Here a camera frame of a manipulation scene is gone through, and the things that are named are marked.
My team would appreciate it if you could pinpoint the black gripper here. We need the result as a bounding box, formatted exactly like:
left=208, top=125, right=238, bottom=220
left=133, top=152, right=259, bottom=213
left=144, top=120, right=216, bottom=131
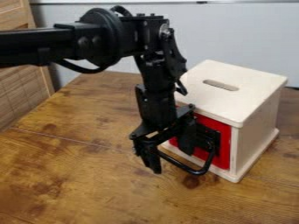
left=129, top=84, right=196, bottom=174

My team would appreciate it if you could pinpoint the black metal drawer handle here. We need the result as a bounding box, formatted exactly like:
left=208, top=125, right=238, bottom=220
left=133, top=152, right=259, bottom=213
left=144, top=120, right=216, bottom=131
left=157, top=124, right=217, bottom=176

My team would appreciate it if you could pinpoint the red drawer front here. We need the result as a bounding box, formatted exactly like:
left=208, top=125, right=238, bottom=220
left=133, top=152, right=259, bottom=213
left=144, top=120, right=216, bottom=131
left=168, top=113, right=230, bottom=170

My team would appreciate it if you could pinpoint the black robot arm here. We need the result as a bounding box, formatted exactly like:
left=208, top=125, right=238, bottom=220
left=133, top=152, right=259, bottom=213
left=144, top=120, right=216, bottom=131
left=0, top=6, right=202, bottom=175

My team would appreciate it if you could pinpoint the light wooden box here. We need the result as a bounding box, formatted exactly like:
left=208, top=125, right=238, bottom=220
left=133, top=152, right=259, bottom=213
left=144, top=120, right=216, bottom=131
left=174, top=59, right=287, bottom=183

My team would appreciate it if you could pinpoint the wooden slatted panel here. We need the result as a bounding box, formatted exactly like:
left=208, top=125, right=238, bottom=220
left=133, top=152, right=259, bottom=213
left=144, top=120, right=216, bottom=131
left=0, top=0, right=54, bottom=132

